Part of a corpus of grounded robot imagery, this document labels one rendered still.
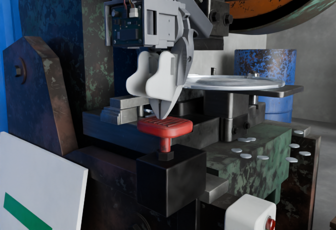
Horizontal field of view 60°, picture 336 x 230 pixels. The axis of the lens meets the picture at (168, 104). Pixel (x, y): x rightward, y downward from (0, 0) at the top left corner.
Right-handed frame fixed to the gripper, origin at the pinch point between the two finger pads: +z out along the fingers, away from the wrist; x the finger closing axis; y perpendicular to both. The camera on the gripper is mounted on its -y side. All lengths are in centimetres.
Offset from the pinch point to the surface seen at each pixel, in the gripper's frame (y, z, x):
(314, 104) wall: -363, 57, -71
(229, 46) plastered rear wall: -264, -14, -138
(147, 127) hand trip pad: 2.9, 2.2, -0.5
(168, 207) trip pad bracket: 2.5, 12.8, 3.0
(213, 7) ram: -30.1, -18.1, -11.6
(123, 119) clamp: -9.3, 6.3, -20.0
